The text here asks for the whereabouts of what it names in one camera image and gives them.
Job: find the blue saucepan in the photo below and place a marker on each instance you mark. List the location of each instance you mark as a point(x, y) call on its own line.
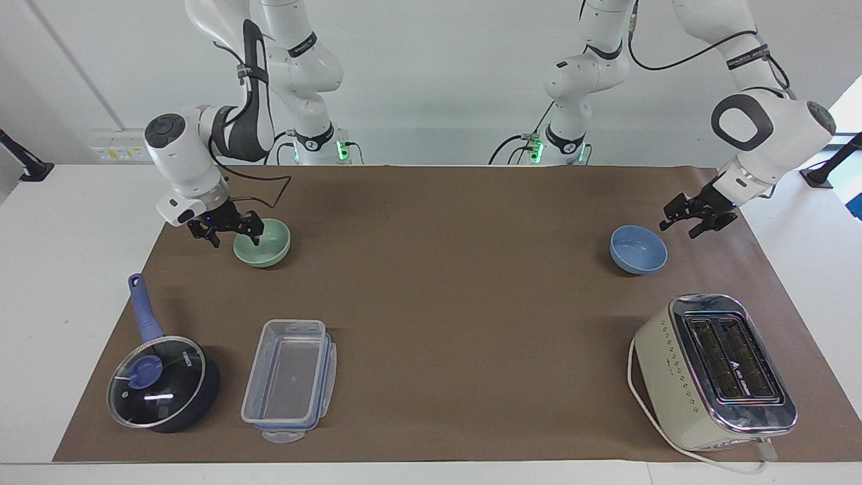
point(149, 316)

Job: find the blue bowl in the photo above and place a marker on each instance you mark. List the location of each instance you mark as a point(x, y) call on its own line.
point(638, 252)

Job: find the white wall socket strip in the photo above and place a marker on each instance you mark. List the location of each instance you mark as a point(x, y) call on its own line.
point(118, 149)

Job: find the black stand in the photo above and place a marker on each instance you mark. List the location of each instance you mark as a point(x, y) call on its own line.
point(825, 172)
point(30, 168)

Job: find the cream toaster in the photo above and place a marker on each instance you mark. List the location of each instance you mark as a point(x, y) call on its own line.
point(687, 377)

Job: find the clear plastic food container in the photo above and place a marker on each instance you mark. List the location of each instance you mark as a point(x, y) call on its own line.
point(286, 377)

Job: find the glass lid with blue knob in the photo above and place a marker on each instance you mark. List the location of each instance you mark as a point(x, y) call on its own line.
point(156, 384)

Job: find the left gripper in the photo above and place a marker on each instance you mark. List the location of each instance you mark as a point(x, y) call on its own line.
point(720, 201)

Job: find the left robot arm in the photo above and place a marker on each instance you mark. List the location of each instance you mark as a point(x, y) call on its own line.
point(768, 135)

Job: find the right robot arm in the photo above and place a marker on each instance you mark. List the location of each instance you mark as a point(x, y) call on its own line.
point(311, 67)

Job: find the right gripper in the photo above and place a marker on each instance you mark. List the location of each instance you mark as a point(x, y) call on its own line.
point(219, 217)

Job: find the green bowl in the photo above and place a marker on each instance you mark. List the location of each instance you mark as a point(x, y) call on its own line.
point(268, 246)

